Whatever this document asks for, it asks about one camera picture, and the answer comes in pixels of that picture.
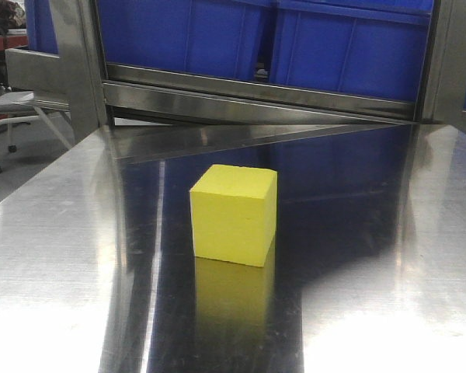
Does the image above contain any stainless steel shelf rack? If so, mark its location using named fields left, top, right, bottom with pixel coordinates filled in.
left=5, top=1, right=466, bottom=138

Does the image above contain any yellow foam cube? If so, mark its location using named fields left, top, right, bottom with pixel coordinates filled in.
left=190, top=164, right=278, bottom=267

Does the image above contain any blue plastic bin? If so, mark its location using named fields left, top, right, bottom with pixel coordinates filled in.
left=269, top=1, right=433, bottom=102
left=98, top=1, right=273, bottom=81

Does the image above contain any blue bin far left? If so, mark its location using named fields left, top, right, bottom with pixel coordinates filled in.
left=24, top=0, right=58, bottom=54

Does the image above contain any grey office chair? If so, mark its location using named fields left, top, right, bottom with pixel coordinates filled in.
left=0, top=91, right=74, bottom=173

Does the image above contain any blue plastic bin right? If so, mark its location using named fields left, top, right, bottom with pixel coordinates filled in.
left=269, top=1, right=433, bottom=102

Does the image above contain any blue plastic bin left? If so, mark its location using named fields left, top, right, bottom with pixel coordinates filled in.
left=98, top=1, right=273, bottom=81

